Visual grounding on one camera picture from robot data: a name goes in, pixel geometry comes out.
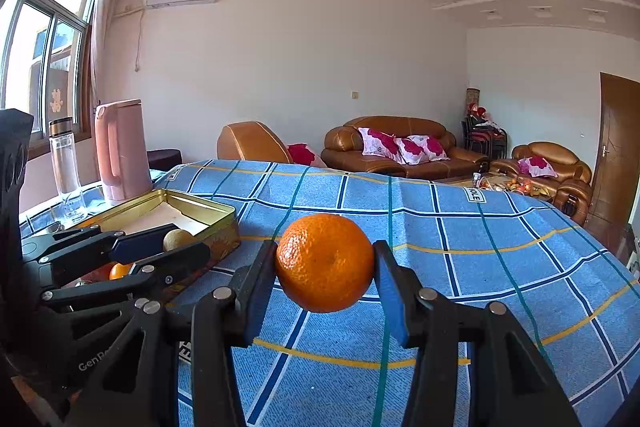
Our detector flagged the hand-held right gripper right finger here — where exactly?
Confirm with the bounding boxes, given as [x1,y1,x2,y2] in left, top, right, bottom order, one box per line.
[372,239,583,427]

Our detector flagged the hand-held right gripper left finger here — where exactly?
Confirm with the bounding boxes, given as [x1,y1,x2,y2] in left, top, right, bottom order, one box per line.
[62,239,279,427]

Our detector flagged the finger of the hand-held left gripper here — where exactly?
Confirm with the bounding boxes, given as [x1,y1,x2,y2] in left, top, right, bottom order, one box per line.
[42,242,211,309]
[22,222,180,276]

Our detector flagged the gold tin box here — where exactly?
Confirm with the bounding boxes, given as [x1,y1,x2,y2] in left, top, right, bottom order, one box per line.
[75,188,241,303]

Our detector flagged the bumpy mandarin orange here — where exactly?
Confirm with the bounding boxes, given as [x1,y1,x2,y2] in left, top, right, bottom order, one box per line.
[275,213,376,314]

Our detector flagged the blue checked tablecloth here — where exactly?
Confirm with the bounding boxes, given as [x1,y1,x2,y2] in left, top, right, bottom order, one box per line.
[20,160,640,427]

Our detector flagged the pink kettle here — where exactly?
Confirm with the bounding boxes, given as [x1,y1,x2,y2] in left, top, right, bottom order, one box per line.
[94,99,153,202]

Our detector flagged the clear water bottle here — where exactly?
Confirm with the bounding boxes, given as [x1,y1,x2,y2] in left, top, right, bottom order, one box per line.
[48,117,88,225]

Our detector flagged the brown leather sofa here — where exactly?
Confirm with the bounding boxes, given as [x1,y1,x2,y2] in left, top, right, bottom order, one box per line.
[321,116,491,180]

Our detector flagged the cluttered coffee table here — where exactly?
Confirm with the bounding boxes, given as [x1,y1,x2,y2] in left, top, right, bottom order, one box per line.
[450,172,556,204]

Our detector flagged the white red floral pillow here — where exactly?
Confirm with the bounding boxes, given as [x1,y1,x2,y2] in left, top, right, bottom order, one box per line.
[517,156,558,178]
[395,135,448,163]
[359,127,401,158]

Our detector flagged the stacked dark chairs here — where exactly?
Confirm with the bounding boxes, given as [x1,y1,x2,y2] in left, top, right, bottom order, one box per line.
[462,114,508,160]

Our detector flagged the air conditioner pipe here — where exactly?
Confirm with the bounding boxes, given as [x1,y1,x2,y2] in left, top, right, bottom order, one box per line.
[133,7,147,73]

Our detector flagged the window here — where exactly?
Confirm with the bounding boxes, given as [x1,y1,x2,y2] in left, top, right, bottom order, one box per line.
[0,0,98,138]

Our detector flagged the cluttered side cabinet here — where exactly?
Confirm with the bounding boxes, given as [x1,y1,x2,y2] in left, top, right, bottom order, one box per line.
[622,227,640,280]

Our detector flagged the brown wooden door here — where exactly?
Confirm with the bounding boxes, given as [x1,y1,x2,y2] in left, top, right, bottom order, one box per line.
[586,72,640,228]

